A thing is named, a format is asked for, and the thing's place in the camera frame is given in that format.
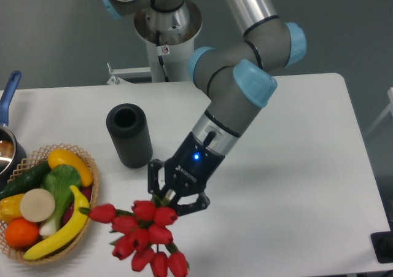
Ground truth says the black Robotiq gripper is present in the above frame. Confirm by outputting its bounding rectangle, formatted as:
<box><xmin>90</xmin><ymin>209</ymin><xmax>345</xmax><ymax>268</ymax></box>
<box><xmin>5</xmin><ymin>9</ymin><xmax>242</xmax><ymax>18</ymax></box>
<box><xmin>147</xmin><ymin>132</ymin><xmax>225</xmax><ymax>216</ymax></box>

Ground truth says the red tulip bouquet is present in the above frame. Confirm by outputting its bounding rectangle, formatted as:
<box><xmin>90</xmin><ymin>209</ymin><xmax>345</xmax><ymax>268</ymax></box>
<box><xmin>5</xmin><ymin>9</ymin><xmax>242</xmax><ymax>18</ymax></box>
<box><xmin>79</xmin><ymin>198</ymin><xmax>189</xmax><ymax>276</ymax></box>

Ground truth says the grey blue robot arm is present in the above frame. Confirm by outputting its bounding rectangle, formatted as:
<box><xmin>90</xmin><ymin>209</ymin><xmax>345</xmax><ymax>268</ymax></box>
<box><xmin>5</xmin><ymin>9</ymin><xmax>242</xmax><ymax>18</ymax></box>
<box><xmin>102</xmin><ymin>0</ymin><xmax>306</xmax><ymax>216</ymax></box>

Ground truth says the dark grey ribbed vase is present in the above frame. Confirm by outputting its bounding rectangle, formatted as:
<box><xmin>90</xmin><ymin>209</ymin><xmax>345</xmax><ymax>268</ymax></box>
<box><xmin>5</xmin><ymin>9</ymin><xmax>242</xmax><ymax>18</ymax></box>
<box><xmin>106</xmin><ymin>103</ymin><xmax>153</xmax><ymax>169</ymax></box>

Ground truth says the purple eggplant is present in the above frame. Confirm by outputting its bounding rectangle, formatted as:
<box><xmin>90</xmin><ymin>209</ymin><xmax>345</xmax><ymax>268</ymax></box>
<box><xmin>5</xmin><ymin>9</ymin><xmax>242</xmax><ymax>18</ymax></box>
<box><xmin>61</xmin><ymin>186</ymin><xmax>92</xmax><ymax>226</ymax></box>

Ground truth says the yellow banana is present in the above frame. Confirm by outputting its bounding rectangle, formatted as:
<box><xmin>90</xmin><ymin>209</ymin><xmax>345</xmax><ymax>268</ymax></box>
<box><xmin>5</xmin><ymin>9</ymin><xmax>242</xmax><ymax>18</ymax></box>
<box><xmin>23</xmin><ymin>185</ymin><xmax>90</xmax><ymax>261</ymax></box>

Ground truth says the green bok choy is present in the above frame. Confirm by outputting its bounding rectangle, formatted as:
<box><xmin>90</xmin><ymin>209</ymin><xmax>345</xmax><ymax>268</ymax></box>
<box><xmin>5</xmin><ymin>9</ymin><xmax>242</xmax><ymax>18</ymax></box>
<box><xmin>39</xmin><ymin>164</ymin><xmax>81</xmax><ymax>238</ymax></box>

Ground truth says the yellow squash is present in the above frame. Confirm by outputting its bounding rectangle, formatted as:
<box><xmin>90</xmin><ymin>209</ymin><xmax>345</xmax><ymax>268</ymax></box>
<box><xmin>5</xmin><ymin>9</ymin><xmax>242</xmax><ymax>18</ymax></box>
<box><xmin>47</xmin><ymin>149</ymin><xmax>93</xmax><ymax>187</ymax></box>

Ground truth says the beige round radish slice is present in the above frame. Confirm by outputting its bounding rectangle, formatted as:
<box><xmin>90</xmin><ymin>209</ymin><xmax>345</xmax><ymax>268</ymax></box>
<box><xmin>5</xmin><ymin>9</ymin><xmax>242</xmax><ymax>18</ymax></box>
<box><xmin>20</xmin><ymin>189</ymin><xmax>55</xmax><ymax>222</ymax></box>

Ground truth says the green cucumber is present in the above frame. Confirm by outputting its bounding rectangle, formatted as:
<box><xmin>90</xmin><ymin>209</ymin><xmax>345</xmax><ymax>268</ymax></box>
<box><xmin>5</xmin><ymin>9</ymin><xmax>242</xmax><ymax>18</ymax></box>
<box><xmin>1</xmin><ymin>161</ymin><xmax>51</xmax><ymax>200</ymax></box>

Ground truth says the orange fruit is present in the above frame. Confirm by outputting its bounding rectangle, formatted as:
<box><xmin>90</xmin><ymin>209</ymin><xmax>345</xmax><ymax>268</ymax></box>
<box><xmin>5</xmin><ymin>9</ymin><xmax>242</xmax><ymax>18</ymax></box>
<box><xmin>4</xmin><ymin>218</ymin><xmax>39</xmax><ymax>248</ymax></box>

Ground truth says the yellow bell pepper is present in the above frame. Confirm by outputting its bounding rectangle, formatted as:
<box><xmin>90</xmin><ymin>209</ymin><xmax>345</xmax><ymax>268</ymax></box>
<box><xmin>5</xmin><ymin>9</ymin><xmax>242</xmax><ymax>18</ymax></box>
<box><xmin>1</xmin><ymin>193</ymin><xmax>25</xmax><ymax>223</ymax></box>

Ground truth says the woven wicker basket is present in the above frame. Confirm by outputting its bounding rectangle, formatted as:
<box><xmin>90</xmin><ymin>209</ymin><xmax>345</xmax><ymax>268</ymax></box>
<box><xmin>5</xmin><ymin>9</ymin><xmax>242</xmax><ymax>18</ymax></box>
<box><xmin>1</xmin><ymin>143</ymin><xmax>99</xmax><ymax>265</ymax></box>

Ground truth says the black device at table edge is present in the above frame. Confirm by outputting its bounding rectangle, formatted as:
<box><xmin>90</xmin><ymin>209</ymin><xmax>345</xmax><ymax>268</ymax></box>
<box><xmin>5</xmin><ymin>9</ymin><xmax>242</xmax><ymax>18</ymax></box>
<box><xmin>370</xmin><ymin>231</ymin><xmax>392</xmax><ymax>263</ymax></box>

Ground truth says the blue handled saucepan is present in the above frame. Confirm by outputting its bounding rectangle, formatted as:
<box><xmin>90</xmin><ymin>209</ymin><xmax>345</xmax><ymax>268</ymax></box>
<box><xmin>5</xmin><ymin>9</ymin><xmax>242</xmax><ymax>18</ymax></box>
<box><xmin>1</xmin><ymin>71</ymin><xmax>26</xmax><ymax>190</ymax></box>

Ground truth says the white chair frame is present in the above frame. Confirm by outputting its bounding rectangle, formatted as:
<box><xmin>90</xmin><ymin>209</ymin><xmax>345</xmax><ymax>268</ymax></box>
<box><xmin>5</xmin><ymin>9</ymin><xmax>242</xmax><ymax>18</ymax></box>
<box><xmin>365</xmin><ymin>87</ymin><xmax>392</xmax><ymax>138</ymax></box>

